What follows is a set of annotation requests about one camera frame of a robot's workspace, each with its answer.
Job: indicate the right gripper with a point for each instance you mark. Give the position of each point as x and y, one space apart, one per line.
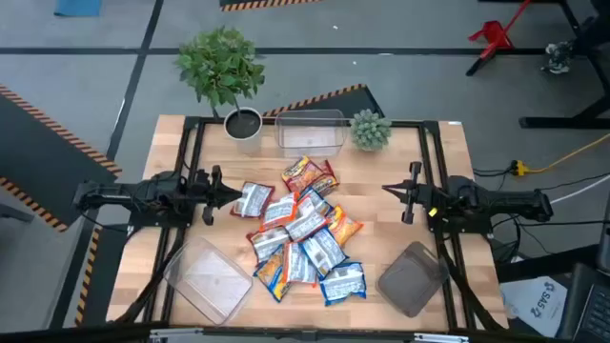
426 197

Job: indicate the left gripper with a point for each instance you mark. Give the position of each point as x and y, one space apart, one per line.
202 193

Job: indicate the red Maruchan noodle packet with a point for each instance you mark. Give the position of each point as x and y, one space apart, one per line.
301 174
252 200
330 183
267 243

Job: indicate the orange Maruchan noodle packet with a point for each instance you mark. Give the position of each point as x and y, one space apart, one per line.
299 264
344 227
307 224
281 209

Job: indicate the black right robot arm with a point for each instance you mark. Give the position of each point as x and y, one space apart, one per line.
500 202

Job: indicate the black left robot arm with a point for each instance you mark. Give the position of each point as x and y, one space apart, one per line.
119 195

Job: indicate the small pale green succulent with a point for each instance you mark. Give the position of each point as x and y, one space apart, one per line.
371 129

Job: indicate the clear plastic bin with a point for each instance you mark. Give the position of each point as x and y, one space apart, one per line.
207 281
310 138

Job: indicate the dark grey plastic bin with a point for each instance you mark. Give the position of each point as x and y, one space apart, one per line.
412 281

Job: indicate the black hazard-striped floor mat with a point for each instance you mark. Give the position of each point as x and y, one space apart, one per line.
83 267
248 2
352 102
28 143

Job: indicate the leafy plant in white pot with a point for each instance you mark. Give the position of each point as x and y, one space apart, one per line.
219 66

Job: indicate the black desk foot bar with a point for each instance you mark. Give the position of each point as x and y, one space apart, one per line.
548 264

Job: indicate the white printed paper bag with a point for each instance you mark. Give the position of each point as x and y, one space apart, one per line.
538 305

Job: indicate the red floor stand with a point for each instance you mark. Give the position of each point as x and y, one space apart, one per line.
493 35

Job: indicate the person's shoe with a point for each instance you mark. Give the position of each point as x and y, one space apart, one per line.
557 50
556 66

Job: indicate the grey upright panel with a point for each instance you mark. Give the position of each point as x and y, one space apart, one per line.
605 233

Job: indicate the blue floor mat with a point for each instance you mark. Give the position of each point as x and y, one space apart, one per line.
78 7

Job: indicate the person's leg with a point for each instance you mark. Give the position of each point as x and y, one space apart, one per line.
593 33

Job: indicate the black desk frame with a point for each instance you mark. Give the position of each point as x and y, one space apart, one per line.
562 122

